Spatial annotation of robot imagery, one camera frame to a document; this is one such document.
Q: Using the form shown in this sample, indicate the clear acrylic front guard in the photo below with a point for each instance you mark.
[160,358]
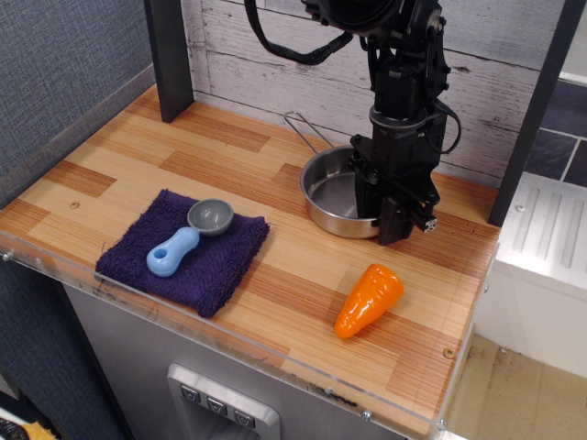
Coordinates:
[135,337]

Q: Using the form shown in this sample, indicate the orange plastic carrot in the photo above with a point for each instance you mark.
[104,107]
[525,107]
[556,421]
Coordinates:
[378,290]

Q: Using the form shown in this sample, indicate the blue grey toy scoop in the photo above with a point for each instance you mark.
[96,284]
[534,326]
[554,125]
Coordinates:
[207,218]

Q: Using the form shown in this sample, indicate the yellow object at corner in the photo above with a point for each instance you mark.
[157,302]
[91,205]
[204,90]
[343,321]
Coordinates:
[31,431]

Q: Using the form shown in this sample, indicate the silver dispenser button panel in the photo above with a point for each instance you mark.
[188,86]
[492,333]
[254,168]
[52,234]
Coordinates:
[207,409]

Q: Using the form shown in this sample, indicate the right dark grey post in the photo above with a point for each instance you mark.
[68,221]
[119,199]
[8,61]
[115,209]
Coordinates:
[569,19]

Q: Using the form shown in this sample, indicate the purple towel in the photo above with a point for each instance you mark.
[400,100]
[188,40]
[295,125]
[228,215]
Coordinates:
[207,277]

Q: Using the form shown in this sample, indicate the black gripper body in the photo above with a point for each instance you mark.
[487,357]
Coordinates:
[403,154]

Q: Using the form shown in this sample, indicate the metal pot with wire handle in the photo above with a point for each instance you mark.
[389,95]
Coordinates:
[328,185]

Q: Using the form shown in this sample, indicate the dark grey post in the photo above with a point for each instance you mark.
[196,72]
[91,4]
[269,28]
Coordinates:
[569,19]
[170,56]

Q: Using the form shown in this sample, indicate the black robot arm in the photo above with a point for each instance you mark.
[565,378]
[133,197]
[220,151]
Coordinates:
[403,41]

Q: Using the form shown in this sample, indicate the white ridged appliance top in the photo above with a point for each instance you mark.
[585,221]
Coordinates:
[544,231]

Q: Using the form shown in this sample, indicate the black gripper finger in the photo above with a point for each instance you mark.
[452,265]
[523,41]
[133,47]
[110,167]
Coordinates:
[368,195]
[395,221]

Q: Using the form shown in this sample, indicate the left dark grey post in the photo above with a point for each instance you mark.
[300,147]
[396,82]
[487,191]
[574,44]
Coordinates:
[170,56]

